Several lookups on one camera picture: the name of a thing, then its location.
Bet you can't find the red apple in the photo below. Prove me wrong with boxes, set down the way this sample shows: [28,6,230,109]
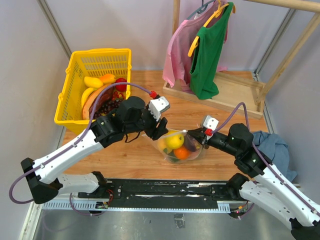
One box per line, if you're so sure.
[115,77,127,93]

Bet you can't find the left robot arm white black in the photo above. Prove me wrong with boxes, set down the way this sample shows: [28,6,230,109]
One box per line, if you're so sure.
[21,96,170,204]

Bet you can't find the clear zip top bag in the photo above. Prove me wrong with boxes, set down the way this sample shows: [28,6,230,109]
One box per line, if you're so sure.
[142,129,206,164]

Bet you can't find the yellow banana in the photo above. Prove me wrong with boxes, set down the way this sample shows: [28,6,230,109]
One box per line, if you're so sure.
[81,87,96,108]

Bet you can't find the grey clothes hanger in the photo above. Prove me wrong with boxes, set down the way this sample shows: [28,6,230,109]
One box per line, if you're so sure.
[186,0,215,20]

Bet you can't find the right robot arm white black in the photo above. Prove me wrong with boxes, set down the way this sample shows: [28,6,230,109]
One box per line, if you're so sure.
[187,123,320,240]

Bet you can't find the pink orange peach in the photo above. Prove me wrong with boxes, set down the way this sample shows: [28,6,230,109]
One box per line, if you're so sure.
[157,138,172,154]

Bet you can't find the blue crumpled cloth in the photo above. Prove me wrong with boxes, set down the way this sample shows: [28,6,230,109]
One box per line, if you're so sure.
[253,131,298,182]

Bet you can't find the pink shirt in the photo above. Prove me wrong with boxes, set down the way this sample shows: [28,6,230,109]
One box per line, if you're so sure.
[162,1,219,94]

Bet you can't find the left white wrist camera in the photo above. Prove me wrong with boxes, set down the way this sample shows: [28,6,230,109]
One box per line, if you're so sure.
[148,96,171,121]

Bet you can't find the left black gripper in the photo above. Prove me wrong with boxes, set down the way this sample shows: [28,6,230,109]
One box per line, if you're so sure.
[125,102,170,141]

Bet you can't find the wooden clothes rack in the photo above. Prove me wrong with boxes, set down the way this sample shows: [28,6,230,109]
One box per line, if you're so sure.
[162,0,320,119]

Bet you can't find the dark purple grape bunch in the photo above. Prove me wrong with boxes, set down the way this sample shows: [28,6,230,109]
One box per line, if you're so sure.
[93,99,123,119]

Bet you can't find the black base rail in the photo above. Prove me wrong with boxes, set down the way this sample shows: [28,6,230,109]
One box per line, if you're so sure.
[77,178,244,212]

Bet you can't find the yellow plastic basket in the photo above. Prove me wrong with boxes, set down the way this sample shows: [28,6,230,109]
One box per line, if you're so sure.
[54,48,132,135]

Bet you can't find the yellow lemon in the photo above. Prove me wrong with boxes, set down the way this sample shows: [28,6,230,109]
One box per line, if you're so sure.
[164,132,185,150]

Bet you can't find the green shirt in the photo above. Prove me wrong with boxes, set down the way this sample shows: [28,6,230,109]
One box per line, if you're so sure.
[189,5,232,100]

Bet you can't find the yellow clothes hanger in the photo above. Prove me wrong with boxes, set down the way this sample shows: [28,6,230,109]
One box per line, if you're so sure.
[187,0,236,57]

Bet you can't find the yellow mango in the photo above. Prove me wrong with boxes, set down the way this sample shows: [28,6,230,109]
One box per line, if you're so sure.
[84,76,104,89]

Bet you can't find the small orange fruit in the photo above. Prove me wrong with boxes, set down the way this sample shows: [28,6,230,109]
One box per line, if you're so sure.
[173,146,191,160]

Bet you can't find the orange yellow peach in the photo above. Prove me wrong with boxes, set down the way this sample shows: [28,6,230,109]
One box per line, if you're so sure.
[99,73,117,85]

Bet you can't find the small red cherry tomatoes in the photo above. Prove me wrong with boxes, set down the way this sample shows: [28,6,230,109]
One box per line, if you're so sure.
[112,91,126,101]

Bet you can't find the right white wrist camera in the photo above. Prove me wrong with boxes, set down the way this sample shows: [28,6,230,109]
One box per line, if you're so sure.
[201,115,219,131]

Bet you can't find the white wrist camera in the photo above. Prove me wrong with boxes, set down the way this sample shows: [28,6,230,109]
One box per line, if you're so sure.
[201,115,219,131]
[148,96,171,121]

